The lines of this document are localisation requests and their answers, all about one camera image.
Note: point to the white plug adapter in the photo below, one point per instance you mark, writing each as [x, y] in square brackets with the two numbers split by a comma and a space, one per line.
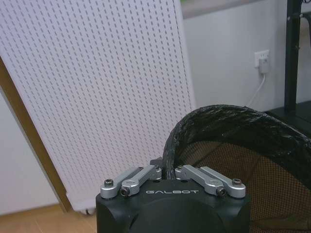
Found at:
[264, 65]

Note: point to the white perforated panel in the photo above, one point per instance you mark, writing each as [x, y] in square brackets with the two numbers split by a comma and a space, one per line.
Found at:
[97, 97]

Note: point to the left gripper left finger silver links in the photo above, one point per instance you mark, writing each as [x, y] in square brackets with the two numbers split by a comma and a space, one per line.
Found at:
[136, 180]

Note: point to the black metal stand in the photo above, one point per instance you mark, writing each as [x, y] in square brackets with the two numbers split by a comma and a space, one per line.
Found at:
[292, 60]

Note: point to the black mesh trash bin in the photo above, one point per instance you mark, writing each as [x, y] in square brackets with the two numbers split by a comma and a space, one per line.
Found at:
[245, 148]

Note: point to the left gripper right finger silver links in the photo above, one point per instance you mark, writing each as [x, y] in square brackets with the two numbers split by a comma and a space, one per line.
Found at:
[209, 180]

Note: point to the white wall socket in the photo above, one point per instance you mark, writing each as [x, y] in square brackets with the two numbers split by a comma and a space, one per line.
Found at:
[261, 57]

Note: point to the brown wooden frame strip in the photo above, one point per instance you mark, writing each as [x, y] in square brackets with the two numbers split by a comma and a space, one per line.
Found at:
[31, 136]

